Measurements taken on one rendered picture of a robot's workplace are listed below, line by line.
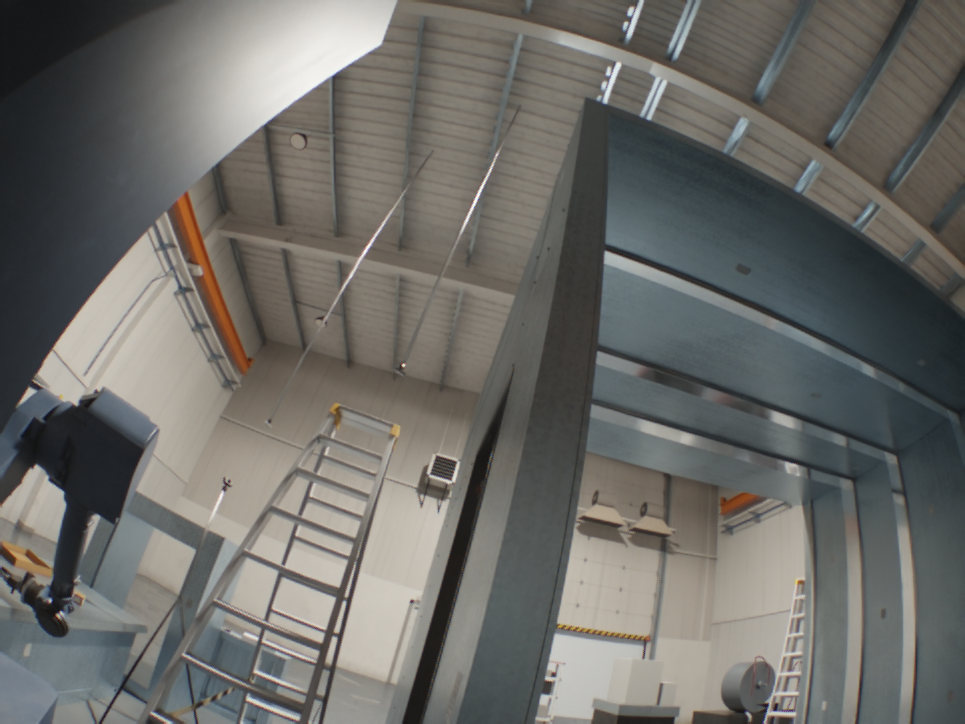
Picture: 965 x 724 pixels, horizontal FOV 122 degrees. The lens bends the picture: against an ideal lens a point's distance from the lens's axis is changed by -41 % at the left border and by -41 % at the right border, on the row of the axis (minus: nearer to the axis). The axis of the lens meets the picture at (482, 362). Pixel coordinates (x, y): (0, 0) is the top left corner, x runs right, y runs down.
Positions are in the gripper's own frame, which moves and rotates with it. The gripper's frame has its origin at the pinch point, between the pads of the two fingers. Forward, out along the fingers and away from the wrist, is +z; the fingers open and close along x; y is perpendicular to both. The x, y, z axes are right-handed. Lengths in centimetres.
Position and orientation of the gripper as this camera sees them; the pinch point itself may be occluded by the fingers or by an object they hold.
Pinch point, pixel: (1, 570)
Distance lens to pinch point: 261.8
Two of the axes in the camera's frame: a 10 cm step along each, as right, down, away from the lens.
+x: -5.1, 4.1, 7.6
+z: -8.3, -4.7, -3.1
